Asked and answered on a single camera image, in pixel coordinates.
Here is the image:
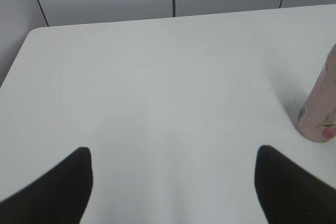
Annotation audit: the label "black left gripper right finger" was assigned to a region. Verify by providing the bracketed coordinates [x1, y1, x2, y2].
[255, 145, 335, 223]

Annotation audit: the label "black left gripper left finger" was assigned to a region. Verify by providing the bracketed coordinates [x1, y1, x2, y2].
[1, 147, 93, 223]

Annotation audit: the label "oolong tea bottle pink label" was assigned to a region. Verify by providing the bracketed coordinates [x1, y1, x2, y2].
[298, 46, 335, 143]

